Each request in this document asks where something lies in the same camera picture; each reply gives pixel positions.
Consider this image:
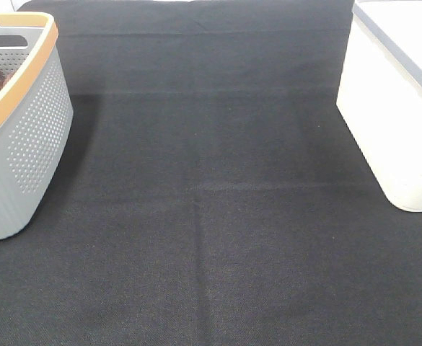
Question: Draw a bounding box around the black table cloth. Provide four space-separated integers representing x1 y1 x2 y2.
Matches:
0 1 422 345

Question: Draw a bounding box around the white plastic storage bin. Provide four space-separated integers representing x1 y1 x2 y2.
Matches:
336 1 422 212

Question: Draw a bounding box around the grey perforated laundry basket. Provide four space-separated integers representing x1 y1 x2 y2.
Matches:
0 12 74 240

